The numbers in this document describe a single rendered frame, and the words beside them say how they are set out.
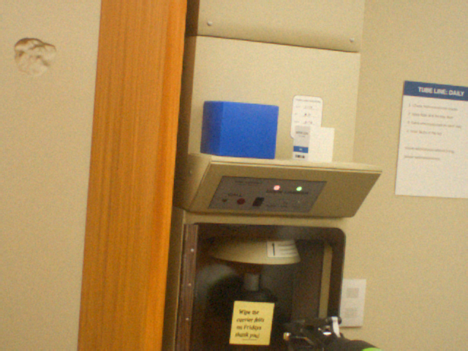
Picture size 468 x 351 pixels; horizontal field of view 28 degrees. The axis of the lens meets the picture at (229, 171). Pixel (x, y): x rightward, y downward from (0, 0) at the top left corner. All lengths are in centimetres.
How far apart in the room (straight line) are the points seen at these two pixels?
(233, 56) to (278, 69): 9
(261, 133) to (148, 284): 31
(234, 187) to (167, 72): 23
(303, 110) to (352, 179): 16
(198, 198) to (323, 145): 24
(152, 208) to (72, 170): 51
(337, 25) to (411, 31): 60
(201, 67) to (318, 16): 24
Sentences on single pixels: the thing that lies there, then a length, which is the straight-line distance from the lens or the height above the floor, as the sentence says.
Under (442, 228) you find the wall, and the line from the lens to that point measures 240.
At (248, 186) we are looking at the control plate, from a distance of 159.
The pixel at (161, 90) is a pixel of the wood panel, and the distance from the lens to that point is 153.
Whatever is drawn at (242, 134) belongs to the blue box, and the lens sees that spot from 155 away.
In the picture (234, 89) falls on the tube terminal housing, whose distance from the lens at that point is 166.
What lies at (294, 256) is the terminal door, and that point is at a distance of 171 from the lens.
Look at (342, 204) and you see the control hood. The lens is 170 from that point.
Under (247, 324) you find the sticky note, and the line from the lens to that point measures 170.
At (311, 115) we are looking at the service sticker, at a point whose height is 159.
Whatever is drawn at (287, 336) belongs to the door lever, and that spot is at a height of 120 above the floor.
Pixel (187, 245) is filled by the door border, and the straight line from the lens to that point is 164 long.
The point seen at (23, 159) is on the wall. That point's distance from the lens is 201.
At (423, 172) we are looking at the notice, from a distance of 235.
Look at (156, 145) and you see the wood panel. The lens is 153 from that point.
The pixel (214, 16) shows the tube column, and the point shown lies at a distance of 165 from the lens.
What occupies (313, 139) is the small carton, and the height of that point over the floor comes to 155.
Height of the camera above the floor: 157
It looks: 3 degrees down
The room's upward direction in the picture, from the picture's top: 4 degrees clockwise
